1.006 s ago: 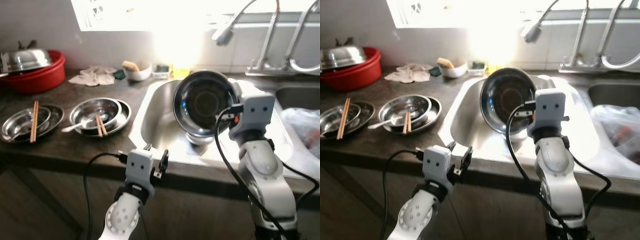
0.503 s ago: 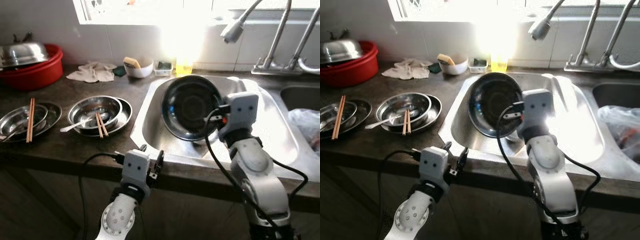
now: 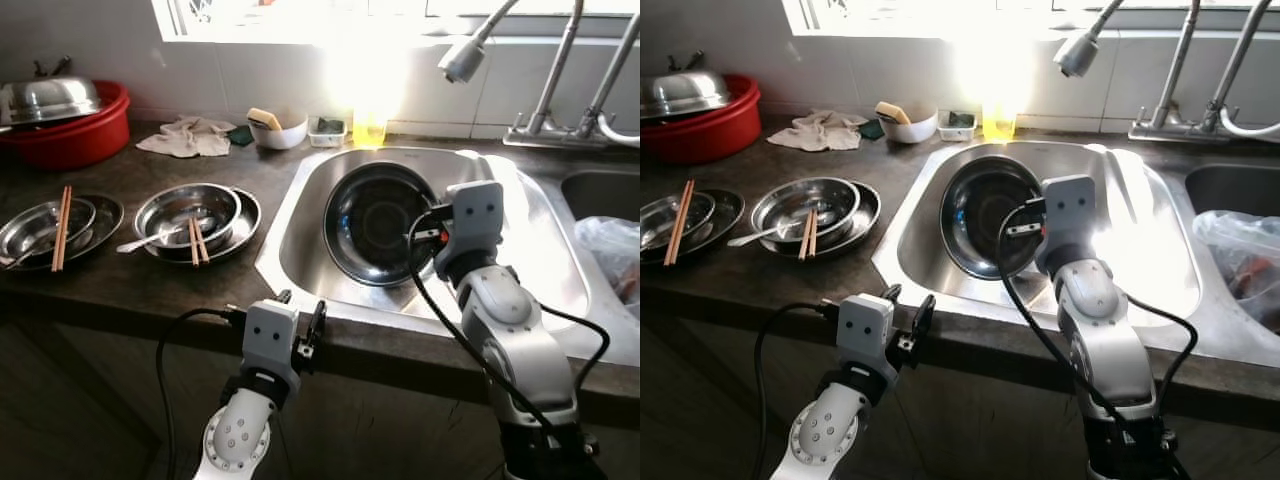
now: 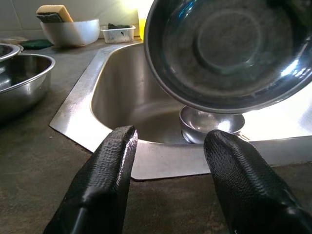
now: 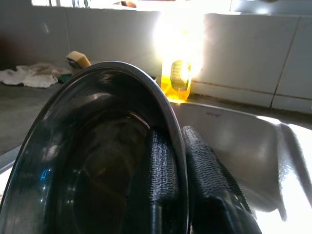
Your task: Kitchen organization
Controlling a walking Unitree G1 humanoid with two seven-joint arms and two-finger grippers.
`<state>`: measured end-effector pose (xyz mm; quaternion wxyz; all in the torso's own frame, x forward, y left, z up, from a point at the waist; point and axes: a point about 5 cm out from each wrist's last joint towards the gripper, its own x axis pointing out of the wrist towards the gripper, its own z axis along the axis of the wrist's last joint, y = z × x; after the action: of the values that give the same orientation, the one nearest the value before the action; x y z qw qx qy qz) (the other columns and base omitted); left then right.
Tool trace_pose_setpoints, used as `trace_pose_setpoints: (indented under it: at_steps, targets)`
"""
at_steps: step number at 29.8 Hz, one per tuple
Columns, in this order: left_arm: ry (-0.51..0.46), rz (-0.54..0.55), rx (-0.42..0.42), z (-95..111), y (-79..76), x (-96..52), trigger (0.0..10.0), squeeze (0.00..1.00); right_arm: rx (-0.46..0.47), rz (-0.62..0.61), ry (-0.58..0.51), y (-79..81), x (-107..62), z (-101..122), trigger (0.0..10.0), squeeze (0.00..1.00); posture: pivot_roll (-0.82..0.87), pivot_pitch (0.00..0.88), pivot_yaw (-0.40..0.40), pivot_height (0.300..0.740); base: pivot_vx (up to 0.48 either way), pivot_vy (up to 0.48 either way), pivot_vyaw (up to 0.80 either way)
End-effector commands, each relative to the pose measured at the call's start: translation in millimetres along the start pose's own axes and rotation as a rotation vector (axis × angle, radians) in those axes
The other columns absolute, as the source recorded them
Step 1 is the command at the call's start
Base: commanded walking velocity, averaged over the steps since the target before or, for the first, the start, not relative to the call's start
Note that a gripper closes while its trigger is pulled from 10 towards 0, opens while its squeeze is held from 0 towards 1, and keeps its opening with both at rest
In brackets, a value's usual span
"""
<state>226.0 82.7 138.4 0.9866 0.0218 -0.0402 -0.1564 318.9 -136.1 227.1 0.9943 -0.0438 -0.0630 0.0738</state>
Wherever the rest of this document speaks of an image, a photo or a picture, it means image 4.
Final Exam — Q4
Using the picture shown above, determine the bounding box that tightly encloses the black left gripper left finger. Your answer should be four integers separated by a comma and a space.
42, 125, 139, 234

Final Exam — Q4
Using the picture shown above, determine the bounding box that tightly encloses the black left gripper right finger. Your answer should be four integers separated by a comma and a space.
203, 129, 312, 234

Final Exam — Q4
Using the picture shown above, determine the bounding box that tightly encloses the deep stainless steel bowl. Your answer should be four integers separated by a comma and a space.
179, 105, 246, 144

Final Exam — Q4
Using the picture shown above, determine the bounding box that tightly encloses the dark-centred steel plate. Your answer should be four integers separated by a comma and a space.
143, 0, 312, 115

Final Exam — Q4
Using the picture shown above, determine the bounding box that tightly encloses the stainless steel double sink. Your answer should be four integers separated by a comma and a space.
48, 40, 312, 181

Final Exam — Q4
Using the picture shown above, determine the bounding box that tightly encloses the wide stainless steel dish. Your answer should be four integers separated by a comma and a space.
0, 53, 56, 122

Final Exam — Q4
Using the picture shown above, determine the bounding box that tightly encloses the small clear plastic container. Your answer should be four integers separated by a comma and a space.
100, 23, 136, 44

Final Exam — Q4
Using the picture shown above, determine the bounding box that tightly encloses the white plastic bowl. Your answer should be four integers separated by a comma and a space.
40, 19, 100, 48

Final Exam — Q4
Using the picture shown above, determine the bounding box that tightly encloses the green scouring pad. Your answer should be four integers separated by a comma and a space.
19, 39, 54, 50

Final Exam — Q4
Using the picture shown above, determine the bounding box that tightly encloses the yellow dish soap bottle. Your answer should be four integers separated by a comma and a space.
137, 11, 148, 41

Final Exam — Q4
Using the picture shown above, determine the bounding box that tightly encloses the small stainless steel bowl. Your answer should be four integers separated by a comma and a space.
0, 43, 21, 61

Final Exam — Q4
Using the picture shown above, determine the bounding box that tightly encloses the yellow green-backed sponge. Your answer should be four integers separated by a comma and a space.
36, 4, 74, 24

